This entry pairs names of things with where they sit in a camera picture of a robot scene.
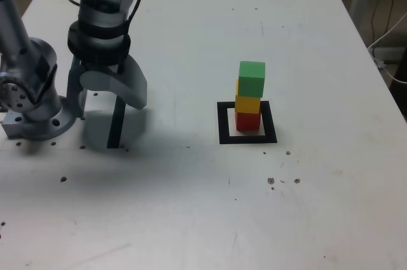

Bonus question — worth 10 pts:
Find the black tape strip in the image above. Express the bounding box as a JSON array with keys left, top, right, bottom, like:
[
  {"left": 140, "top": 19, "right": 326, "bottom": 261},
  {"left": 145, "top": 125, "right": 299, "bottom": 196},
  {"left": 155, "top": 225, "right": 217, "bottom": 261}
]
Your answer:
[{"left": 106, "top": 93, "right": 128, "bottom": 149}]

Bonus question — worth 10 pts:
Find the black tape square outline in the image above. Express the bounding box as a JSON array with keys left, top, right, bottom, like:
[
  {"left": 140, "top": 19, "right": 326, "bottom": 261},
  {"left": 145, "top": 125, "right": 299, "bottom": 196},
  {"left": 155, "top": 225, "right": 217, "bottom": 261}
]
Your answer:
[{"left": 217, "top": 100, "right": 278, "bottom": 145}]

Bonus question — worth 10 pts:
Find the yellow cube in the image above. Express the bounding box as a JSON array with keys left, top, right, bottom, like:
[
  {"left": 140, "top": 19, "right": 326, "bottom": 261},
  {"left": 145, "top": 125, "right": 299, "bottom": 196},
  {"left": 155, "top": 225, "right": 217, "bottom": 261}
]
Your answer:
[{"left": 234, "top": 79, "right": 262, "bottom": 114}]

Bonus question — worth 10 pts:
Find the red cube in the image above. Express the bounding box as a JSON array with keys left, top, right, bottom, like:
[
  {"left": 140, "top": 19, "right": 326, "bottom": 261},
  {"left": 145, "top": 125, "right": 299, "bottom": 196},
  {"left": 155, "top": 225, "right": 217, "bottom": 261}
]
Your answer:
[{"left": 235, "top": 111, "right": 262, "bottom": 132}]

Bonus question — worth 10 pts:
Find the green cube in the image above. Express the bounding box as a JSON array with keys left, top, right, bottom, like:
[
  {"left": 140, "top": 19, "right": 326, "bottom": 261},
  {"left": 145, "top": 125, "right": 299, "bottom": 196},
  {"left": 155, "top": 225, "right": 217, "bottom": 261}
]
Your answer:
[{"left": 237, "top": 61, "right": 266, "bottom": 98}]

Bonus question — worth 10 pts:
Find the white cable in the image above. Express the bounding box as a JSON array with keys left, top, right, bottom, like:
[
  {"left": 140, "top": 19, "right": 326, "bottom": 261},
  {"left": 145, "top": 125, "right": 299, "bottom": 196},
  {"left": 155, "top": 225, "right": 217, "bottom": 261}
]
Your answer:
[{"left": 367, "top": 11, "right": 407, "bottom": 84}]

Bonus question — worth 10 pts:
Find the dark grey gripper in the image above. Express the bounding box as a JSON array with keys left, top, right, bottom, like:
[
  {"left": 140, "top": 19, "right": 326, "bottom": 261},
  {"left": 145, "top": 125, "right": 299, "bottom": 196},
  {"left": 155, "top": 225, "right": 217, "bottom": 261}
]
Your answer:
[{"left": 66, "top": 55, "right": 149, "bottom": 121}]

